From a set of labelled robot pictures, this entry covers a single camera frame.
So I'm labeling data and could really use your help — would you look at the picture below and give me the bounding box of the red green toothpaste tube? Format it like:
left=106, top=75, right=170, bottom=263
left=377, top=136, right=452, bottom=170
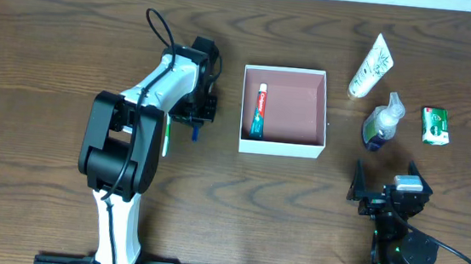
left=249, top=83, right=267, bottom=140

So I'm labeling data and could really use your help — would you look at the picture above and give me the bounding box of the clear pump sanitizer bottle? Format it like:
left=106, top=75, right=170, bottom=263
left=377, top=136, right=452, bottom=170
left=362, top=92, right=405, bottom=152

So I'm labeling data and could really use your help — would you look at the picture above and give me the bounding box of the white box pink interior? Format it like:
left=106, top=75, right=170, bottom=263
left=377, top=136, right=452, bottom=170
left=238, top=65, right=327, bottom=158

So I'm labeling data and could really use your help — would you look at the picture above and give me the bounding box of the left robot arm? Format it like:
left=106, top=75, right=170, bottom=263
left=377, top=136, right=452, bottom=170
left=66, top=37, right=222, bottom=264

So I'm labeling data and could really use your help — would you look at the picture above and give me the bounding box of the green white toothbrush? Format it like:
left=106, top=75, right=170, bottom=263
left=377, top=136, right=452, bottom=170
left=162, top=114, right=172, bottom=158

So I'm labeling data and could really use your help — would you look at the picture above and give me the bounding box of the black cable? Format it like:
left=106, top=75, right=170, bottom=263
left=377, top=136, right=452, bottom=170
left=94, top=4, right=182, bottom=264
left=380, top=196, right=471, bottom=264

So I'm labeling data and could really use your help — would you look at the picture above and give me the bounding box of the left black cable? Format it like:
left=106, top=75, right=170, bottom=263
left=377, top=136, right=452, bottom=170
left=94, top=4, right=182, bottom=264

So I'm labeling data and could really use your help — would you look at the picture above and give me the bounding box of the blue disposable razor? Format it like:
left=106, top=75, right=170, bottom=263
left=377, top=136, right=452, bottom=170
left=192, top=126, right=200, bottom=142

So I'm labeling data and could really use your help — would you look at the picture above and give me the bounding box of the green soap bar pack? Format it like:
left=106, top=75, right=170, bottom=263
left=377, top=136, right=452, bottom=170
left=422, top=106, right=450, bottom=146

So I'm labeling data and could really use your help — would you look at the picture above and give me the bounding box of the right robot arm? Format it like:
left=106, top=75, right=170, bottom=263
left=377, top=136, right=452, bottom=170
left=346, top=161, right=439, bottom=264

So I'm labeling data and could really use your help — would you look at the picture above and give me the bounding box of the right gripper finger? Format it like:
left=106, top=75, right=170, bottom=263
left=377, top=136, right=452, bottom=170
left=346, top=159, right=368, bottom=201
left=407, top=160, right=422, bottom=179

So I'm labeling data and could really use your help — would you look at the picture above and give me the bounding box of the white lotion tube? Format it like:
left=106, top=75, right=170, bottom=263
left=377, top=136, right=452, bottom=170
left=348, top=33, right=393, bottom=99

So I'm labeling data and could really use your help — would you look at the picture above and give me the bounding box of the right black cable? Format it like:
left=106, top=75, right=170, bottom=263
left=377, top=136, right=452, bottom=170
left=380, top=196, right=471, bottom=264

